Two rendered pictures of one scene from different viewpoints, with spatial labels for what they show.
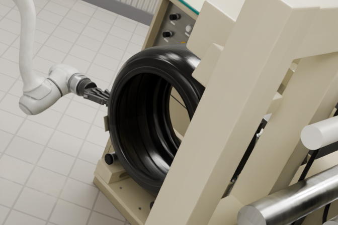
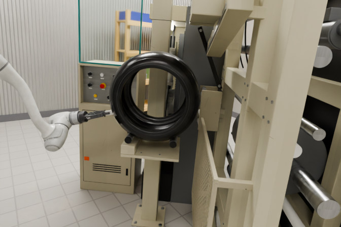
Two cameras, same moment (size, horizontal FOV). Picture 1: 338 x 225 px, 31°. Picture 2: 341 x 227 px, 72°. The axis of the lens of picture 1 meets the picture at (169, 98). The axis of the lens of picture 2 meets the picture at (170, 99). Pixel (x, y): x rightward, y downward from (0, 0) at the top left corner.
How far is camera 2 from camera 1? 121 cm
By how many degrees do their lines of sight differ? 34
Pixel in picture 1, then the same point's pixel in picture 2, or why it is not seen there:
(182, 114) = not seen: hidden behind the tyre
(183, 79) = (163, 61)
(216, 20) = not seen: outside the picture
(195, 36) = (197, 2)
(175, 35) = (95, 82)
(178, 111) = not seen: hidden behind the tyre
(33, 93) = (54, 134)
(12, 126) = (8, 194)
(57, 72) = (57, 117)
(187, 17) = (98, 70)
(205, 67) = not seen: outside the picture
